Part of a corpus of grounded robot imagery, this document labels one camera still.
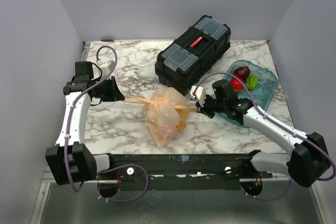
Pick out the green fake starfruit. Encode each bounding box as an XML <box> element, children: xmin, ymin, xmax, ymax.
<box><xmin>246</xmin><ymin>75</ymin><xmax>258</xmax><ymax>90</ymax></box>

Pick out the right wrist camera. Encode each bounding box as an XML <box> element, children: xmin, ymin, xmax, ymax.
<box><xmin>190</xmin><ymin>86</ymin><xmax>206</xmax><ymax>106</ymax></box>

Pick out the blue transparent fruit tray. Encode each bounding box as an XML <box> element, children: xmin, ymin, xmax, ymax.
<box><xmin>216</xmin><ymin>60</ymin><xmax>278</xmax><ymax>128</ymax></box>

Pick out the peach plastic bag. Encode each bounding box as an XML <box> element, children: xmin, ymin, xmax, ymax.
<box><xmin>125</xmin><ymin>88</ymin><xmax>197</xmax><ymax>147</ymax></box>

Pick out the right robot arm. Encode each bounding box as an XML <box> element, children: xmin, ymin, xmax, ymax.
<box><xmin>190</xmin><ymin>79</ymin><xmax>332</xmax><ymax>187</ymax></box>

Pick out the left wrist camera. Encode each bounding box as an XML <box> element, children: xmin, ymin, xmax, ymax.
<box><xmin>97</xmin><ymin>59</ymin><xmax>115</xmax><ymax>78</ymax></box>

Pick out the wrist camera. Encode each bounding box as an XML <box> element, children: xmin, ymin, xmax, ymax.
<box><xmin>190</xmin><ymin>86</ymin><xmax>206</xmax><ymax>106</ymax></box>
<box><xmin>97</xmin><ymin>59</ymin><xmax>115</xmax><ymax>78</ymax></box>

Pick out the red fake apple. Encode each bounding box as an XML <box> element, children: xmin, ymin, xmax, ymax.
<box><xmin>230</xmin><ymin>77</ymin><xmax>245</xmax><ymax>92</ymax></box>

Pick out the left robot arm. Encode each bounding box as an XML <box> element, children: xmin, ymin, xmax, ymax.
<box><xmin>45</xmin><ymin>61</ymin><xmax>125</xmax><ymax>185</ymax></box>

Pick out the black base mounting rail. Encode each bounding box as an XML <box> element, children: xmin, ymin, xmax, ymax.
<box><xmin>98</xmin><ymin>153</ymin><xmax>272</xmax><ymax>191</ymax></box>

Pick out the dark red fake plum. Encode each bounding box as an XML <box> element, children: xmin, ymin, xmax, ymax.
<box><xmin>233</xmin><ymin>66</ymin><xmax>250</xmax><ymax>80</ymax></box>

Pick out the black plastic toolbox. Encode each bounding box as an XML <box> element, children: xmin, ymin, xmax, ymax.
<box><xmin>154</xmin><ymin>15</ymin><xmax>231</xmax><ymax>95</ymax></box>

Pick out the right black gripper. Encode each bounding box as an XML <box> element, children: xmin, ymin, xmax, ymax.
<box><xmin>197</xmin><ymin>93</ymin><xmax>227</xmax><ymax>119</ymax></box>

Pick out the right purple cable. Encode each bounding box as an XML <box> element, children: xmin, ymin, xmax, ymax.
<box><xmin>193</xmin><ymin>71</ymin><xmax>336</xmax><ymax>182</ymax></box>

